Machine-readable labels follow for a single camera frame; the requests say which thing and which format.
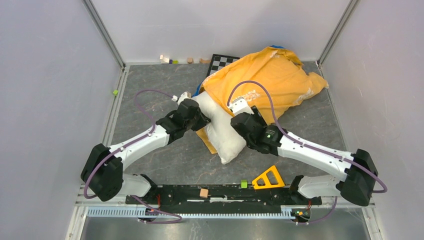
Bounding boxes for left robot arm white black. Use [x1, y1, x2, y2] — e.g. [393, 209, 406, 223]
[80, 99, 211, 204]

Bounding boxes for tan wooden cube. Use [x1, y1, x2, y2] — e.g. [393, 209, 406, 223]
[199, 188, 209, 199]

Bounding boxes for yellow plastic triangle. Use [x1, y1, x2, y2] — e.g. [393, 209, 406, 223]
[252, 165, 286, 190]

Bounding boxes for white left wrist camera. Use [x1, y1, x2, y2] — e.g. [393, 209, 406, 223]
[171, 91, 192, 105]

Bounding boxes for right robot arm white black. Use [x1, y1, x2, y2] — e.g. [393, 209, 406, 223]
[230, 107, 378, 207]

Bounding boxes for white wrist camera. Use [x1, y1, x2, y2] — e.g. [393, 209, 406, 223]
[171, 91, 192, 105]
[228, 96, 254, 116]

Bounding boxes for blue yellow pillowcase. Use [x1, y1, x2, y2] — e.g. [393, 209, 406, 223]
[195, 45, 330, 155]

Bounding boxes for white slotted cable duct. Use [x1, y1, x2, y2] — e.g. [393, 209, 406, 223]
[86, 206, 295, 220]

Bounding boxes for flat tan wooden piece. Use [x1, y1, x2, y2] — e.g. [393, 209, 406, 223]
[199, 58, 211, 64]

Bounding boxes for white pillow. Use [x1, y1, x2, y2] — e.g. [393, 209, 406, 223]
[192, 91, 246, 165]

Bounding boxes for white wooden block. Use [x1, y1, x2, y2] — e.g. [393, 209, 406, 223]
[159, 54, 170, 64]

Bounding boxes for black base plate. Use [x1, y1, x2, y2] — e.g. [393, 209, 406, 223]
[141, 184, 322, 214]

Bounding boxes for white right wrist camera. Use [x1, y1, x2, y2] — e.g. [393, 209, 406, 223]
[228, 96, 254, 116]

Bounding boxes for black white checkerboard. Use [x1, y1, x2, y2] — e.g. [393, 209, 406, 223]
[206, 54, 240, 77]

